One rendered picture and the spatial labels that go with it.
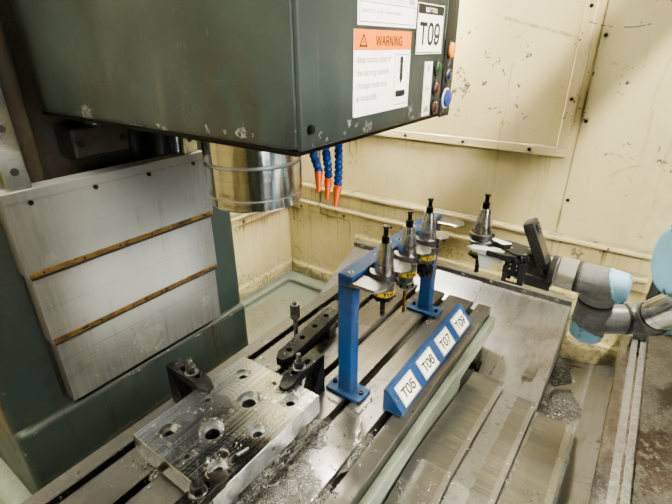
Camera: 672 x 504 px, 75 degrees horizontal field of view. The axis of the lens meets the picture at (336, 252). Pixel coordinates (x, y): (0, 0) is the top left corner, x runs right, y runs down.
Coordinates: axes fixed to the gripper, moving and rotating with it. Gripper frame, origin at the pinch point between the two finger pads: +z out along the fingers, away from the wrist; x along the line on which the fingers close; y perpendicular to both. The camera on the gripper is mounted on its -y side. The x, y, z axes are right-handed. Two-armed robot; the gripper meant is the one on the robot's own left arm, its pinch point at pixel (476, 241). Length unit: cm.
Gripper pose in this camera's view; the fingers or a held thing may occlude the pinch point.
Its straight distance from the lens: 121.2
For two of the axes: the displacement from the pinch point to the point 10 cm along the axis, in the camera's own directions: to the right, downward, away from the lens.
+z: -8.2, -2.7, 5.1
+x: 5.8, -3.3, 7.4
